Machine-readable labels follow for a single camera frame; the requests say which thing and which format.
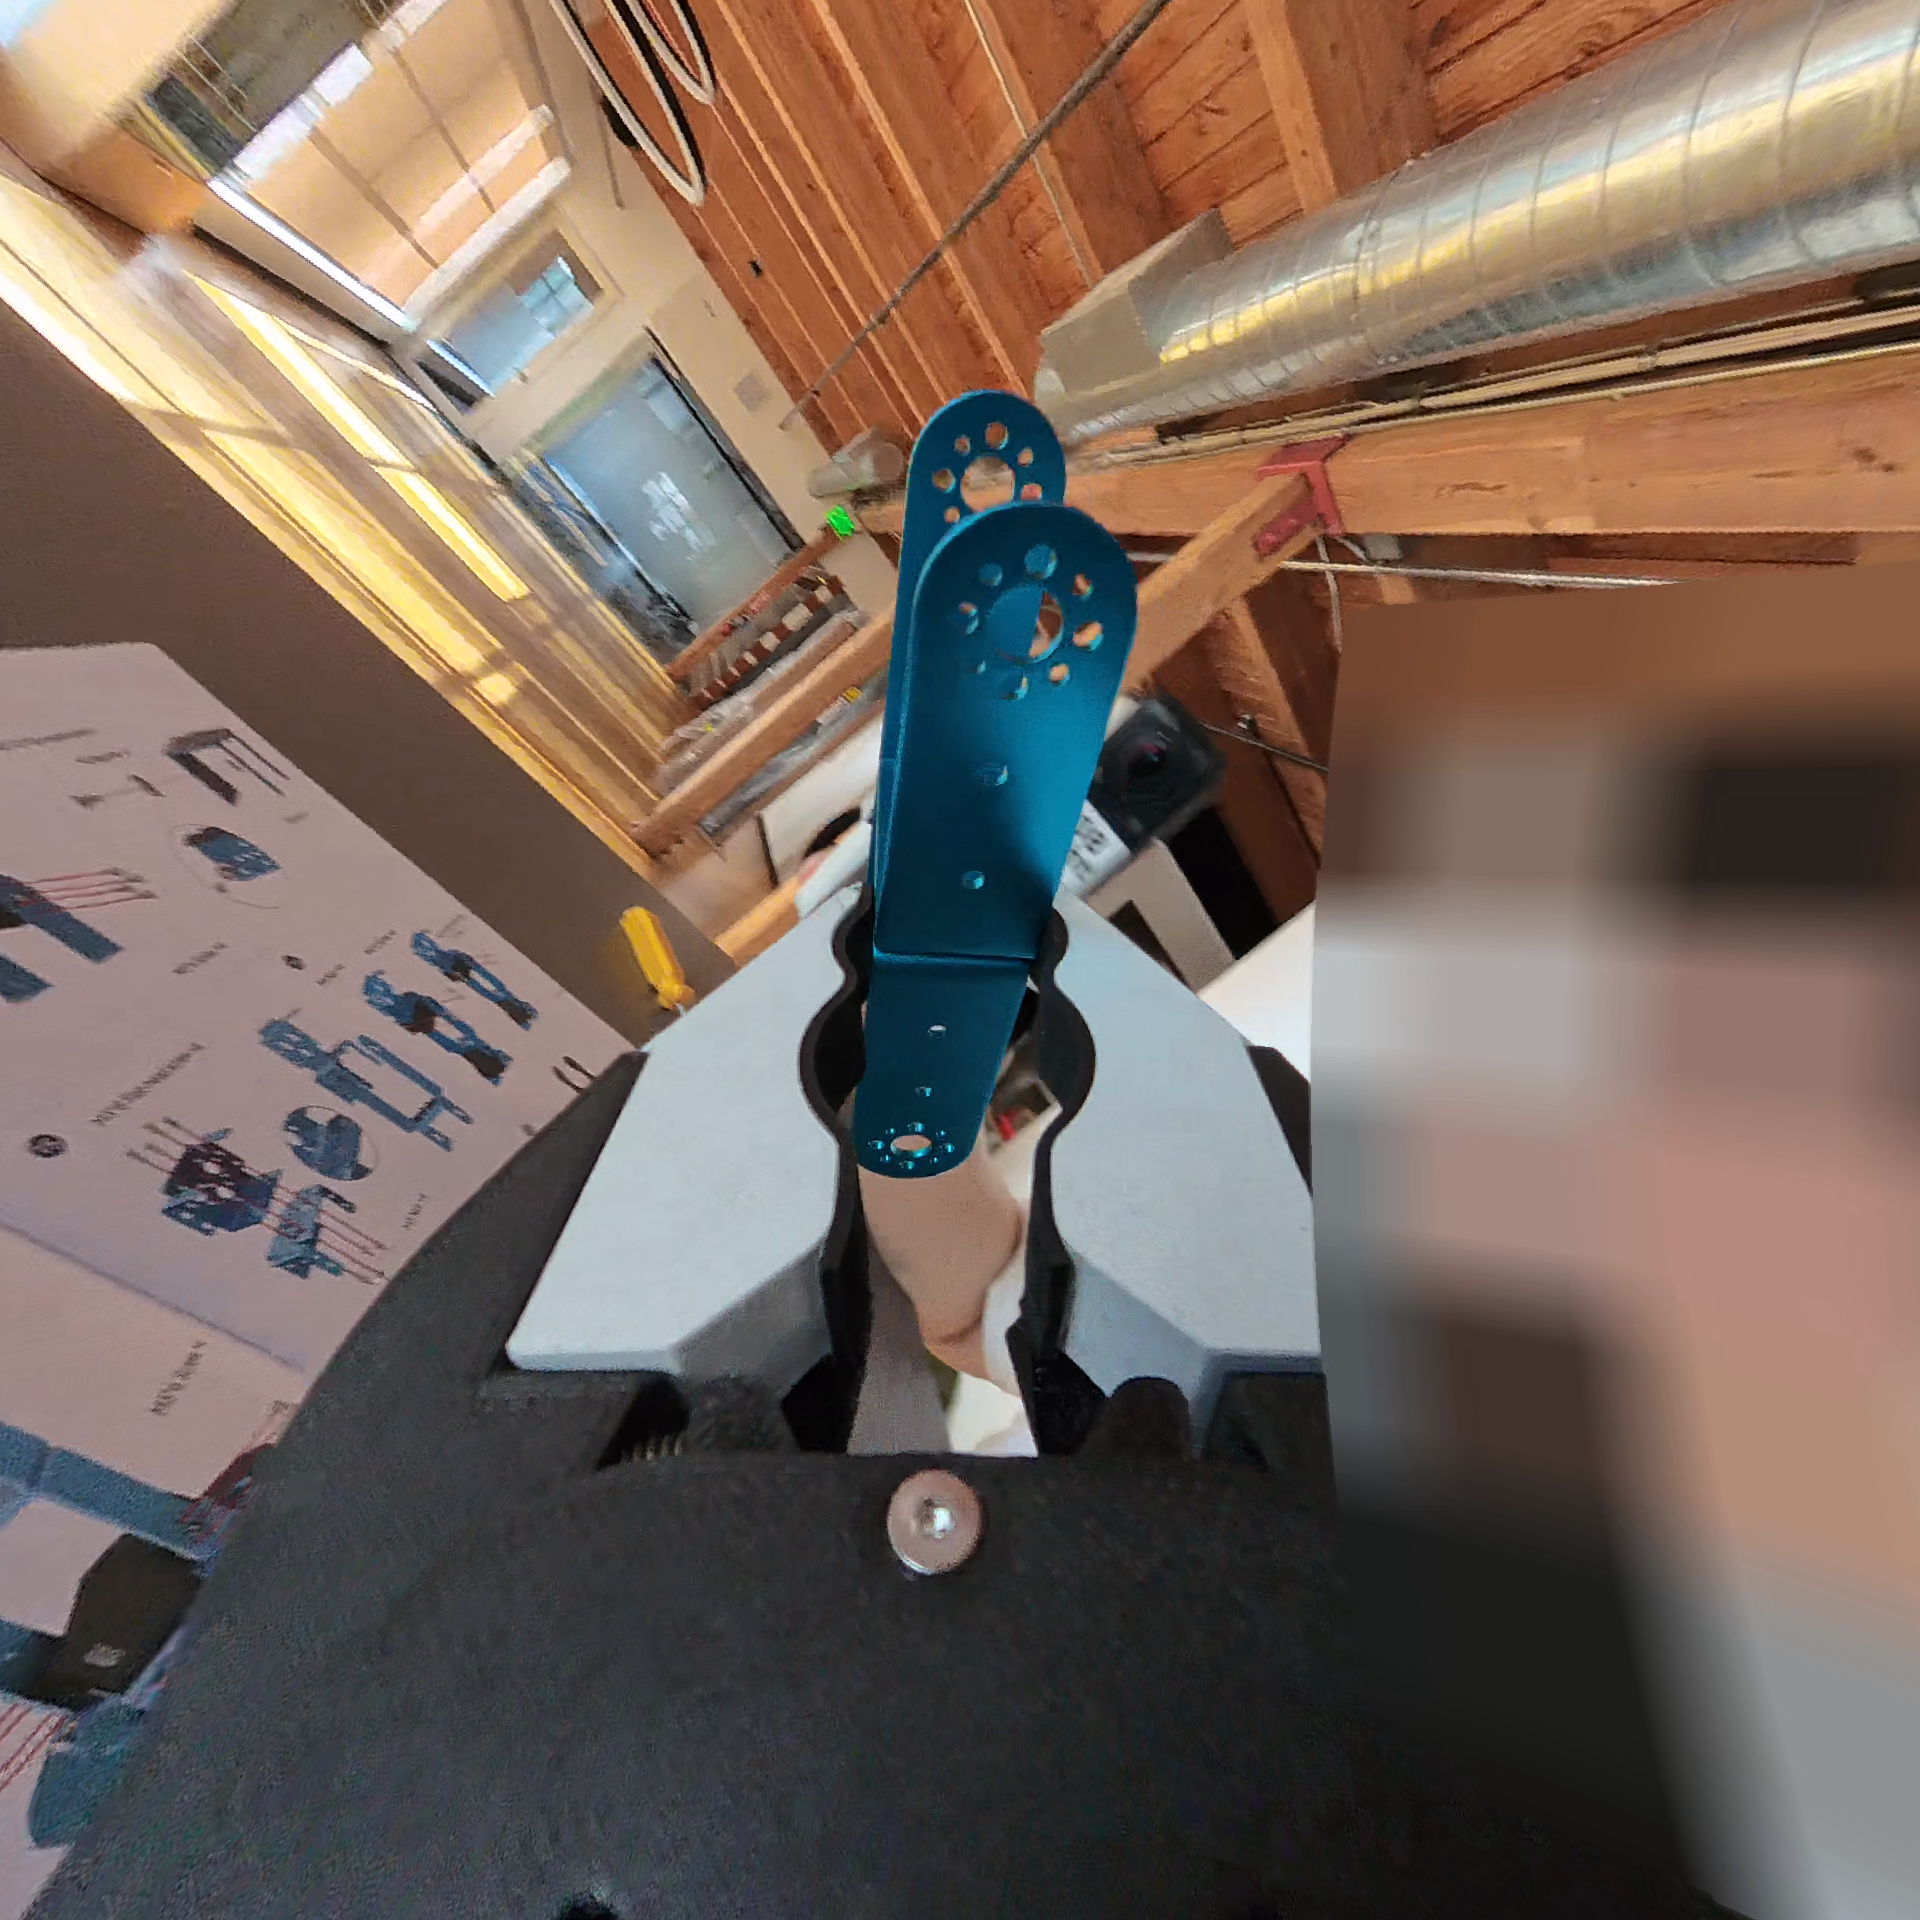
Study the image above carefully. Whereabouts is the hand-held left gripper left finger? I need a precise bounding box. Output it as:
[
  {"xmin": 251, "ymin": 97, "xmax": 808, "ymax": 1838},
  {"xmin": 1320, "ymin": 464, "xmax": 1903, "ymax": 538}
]
[{"xmin": 506, "ymin": 897, "xmax": 891, "ymax": 1377}]

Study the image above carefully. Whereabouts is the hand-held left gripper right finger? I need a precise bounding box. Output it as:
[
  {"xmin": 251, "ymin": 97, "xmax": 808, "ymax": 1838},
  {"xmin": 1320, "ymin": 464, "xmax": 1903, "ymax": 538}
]
[{"xmin": 1029, "ymin": 897, "xmax": 1328, "ymax": 1413}]

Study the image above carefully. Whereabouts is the blue metal U-shaped bracket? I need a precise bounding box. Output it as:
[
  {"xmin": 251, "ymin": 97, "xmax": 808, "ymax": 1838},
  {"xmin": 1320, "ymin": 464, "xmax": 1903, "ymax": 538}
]
[{"xmin": 849, "ymin": 391, "xmax": 1138, "ymax": 1181}]

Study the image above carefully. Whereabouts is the person's right hand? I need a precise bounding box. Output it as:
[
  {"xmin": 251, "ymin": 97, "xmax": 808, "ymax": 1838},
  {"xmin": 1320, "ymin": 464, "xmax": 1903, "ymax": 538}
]
[{"xmin": 882, "ymin": 1152, "xmax": 1039, "ymax": 1381}]

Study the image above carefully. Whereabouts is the printed assembly instruction sheet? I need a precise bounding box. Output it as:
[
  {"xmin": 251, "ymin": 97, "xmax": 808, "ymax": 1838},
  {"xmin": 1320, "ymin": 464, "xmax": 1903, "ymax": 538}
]
[{"xmin": 0, "ymin": 644, "xmax": 643, "ymax": 1849}]

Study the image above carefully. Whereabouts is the wooden ceiling beam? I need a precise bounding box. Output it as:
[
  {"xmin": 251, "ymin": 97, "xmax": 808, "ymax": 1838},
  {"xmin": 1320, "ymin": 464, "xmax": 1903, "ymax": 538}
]
[{"xmin": 860, "ymin": 379, "xmax": 1920, "ymax": 607}]

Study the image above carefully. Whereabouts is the glass door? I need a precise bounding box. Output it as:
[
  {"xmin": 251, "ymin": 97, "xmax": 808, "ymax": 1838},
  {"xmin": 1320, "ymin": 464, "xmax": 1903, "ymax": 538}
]
[{"xmin": 504, "ymin": 340, "xmax": 810, "ymax": 637}]

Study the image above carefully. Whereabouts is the yellow tool handle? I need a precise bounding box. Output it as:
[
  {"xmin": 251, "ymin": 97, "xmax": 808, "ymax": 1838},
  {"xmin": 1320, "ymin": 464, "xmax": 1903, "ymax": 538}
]
[{"xmin": 618, "ymin": 908, "xmax": 701, "ymax": 1010}]

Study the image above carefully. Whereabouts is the red metal beam bracket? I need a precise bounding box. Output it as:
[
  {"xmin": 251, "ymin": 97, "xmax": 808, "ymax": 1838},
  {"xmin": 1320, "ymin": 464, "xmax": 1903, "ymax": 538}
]
[{"xmin": 1255, "ymin": 438, "xmax": 1347, "ymax": 560}]

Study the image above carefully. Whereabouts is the silver ventilation duct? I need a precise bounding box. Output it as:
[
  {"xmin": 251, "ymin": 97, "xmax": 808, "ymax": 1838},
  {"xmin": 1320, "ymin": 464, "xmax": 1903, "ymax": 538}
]
[{"xmin": 1036, "ymin": 0, "xmax": 1920, "ymax": 448}]

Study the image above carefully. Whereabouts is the black ring ceiling lamp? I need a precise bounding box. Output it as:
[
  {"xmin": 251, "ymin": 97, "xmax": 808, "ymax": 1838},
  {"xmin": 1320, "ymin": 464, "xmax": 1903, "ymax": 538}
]
[{"xmin": 545, "ymin": 0, "xmax": 726, "ymax": 198}]

